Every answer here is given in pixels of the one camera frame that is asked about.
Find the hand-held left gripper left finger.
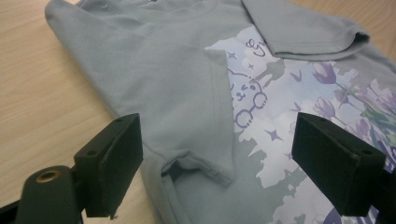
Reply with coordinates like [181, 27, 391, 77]
[74, 112, 144, 220]

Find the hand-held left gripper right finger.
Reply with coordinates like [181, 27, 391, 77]
[291, 111, 387, 217]

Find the light blue printed T-shirt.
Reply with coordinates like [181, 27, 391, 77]
[44, 0, 396, 224]

